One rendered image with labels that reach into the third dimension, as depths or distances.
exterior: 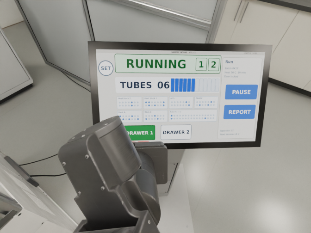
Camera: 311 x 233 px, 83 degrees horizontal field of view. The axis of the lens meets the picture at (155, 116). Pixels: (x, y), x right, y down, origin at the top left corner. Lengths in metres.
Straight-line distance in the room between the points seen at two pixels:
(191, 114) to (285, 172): 1.53
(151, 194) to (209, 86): 0.41
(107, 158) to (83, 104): 1.91
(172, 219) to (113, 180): 1.28
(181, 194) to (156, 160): 1.20
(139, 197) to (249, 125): 0.48
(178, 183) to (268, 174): 0.80
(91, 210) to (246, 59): 0.53
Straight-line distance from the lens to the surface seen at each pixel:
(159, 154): 0.29
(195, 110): 0.54
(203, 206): 1.54
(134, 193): 0.19
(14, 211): 0.57
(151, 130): 0.53
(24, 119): 2.18
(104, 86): 0.52
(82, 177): 0.18
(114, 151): 0.18
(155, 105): 0.51
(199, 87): 0.54
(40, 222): 0.70
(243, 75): 0.59
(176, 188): 1.49
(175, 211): 1.45
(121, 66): 0.51
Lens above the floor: 1.44
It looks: 51 degrees down
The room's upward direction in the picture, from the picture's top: 5 degrees clockwise
